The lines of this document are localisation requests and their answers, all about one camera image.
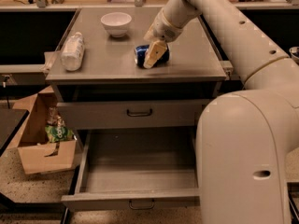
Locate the blue pepsi can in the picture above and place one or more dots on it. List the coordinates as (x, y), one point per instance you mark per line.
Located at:
(140, 54)

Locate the green chip bag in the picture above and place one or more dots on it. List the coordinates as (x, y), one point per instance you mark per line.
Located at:
(58, 133)

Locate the white ceramic bowl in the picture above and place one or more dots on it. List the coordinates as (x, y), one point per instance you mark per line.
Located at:
(116, 24)

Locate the grey drawer cabinet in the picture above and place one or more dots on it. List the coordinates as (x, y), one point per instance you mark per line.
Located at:
(108, 72)

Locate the grey bowl on shelf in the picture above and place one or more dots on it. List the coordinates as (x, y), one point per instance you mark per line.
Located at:
(294, 51)

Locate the brown cardboard box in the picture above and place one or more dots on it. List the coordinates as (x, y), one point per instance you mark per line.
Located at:
(37, 153)

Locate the open grey middle drawer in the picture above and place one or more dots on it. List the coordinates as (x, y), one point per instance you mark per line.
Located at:
(137, 169)

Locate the closed grey top drawer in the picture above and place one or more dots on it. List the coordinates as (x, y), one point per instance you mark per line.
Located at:
(131, 114)

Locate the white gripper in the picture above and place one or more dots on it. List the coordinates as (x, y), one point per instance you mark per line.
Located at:
(163, 28)

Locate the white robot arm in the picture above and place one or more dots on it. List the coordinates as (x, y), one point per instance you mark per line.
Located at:
(243, 137)

